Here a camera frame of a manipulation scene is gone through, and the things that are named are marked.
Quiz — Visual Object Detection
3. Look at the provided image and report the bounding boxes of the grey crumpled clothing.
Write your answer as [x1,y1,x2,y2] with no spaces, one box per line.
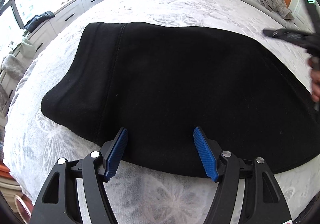
[259,0,295,21]

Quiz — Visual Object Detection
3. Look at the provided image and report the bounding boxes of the right hand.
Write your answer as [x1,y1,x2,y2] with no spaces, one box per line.
[308,57,320,102]

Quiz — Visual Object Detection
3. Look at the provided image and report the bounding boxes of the white drawer cabinet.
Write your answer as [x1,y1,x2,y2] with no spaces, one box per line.
[1,0,103,115]

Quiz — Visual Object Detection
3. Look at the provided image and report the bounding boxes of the bed with butterfly sheet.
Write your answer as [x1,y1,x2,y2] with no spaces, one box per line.
[2,0,320,224]

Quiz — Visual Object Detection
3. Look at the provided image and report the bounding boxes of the dark cloth on cabinet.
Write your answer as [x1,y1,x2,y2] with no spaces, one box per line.
[23,11,55,33]

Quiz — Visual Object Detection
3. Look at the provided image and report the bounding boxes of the black pants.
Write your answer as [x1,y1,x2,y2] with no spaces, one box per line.
[41,22,319,177]

